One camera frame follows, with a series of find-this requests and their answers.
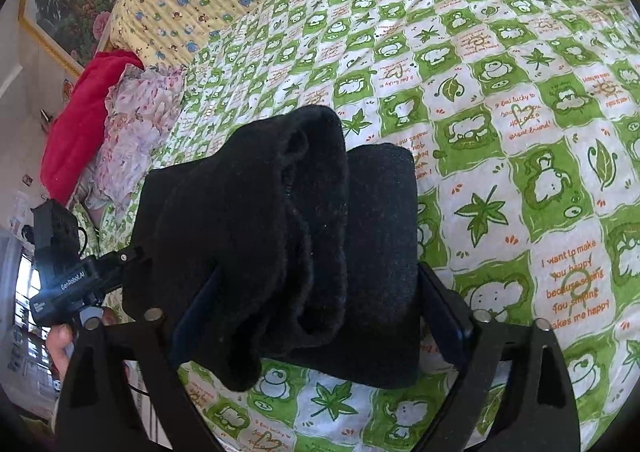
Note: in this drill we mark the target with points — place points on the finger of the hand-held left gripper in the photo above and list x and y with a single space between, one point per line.
122 262

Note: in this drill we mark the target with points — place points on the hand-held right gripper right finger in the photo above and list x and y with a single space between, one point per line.
445 324

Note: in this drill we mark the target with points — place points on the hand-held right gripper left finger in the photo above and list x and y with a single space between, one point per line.
200 314

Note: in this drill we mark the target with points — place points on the black pants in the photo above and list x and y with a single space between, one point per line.
280 242

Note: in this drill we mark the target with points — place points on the person's left hand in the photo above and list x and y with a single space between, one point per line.
61 347

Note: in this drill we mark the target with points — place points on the window with grille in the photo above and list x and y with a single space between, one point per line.
30 332

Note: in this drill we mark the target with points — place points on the pink floral cloth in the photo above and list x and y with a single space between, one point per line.
135 131

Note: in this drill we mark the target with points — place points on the red cloth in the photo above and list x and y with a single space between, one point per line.
80 126

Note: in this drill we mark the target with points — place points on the green printed bed sheet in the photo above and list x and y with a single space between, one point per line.
500 131

